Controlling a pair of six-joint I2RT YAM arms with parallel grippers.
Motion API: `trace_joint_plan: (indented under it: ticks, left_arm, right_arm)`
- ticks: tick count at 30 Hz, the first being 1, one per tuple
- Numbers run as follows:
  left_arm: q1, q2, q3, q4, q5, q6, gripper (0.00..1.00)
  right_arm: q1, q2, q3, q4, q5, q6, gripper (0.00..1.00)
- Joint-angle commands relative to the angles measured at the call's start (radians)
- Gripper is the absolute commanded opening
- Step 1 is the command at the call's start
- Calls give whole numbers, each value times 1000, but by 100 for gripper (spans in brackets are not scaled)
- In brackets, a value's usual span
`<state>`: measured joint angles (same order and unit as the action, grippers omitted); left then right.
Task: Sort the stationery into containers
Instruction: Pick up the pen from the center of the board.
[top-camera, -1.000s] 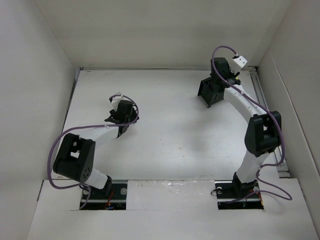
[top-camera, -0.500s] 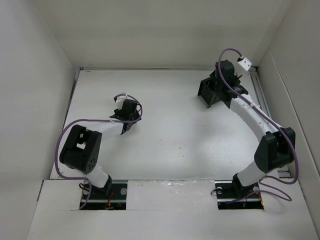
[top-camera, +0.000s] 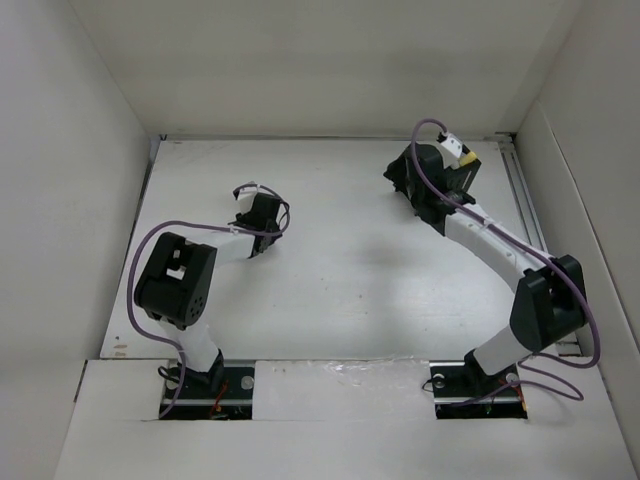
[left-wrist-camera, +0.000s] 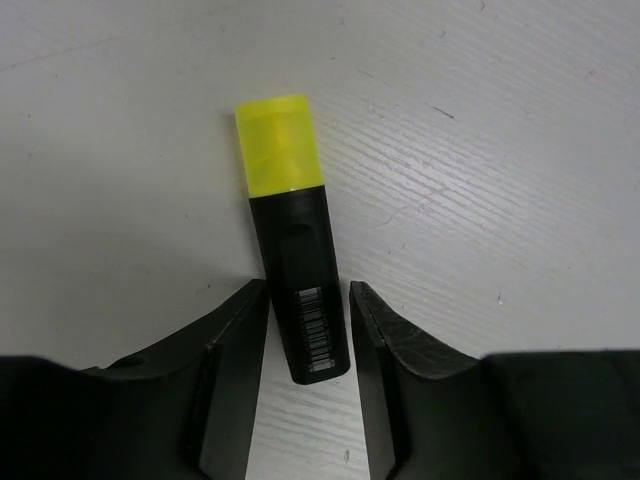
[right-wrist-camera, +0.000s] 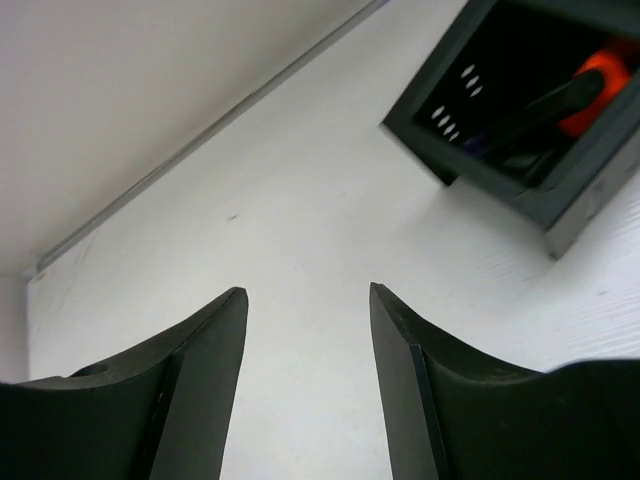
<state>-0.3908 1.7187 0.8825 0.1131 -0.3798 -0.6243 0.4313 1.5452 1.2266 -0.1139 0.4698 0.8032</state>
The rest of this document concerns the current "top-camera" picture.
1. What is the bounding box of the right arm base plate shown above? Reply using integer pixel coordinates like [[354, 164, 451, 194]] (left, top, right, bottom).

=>
[[423, 361, 528, 420]]

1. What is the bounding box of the black slotted pen holder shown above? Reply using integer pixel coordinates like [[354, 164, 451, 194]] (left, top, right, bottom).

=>
[[444, 158, 482, 197]]

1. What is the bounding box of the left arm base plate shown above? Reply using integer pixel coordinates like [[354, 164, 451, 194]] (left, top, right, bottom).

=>
[[158, 362, 255, 421]]

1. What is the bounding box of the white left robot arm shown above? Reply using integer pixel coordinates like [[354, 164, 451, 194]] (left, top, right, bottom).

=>
[[132, 192, 290, 397]]

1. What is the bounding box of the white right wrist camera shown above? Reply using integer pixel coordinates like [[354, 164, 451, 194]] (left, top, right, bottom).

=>
[[438, 132, 464, 162]]

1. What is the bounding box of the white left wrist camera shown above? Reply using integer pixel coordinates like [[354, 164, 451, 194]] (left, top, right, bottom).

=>
[[233, 183, 260, 214]]

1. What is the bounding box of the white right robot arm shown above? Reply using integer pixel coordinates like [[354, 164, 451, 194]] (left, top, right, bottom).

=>
[[383, 144, 593, 398]]

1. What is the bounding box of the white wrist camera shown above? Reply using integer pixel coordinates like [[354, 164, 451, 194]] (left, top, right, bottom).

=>
[[438, 132, 464, 162], [233, 183, 260, 214]]

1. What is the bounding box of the pale yellow translucent highlighter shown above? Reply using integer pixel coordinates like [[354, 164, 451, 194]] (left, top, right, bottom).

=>
[[459, 151, 478, 167]]

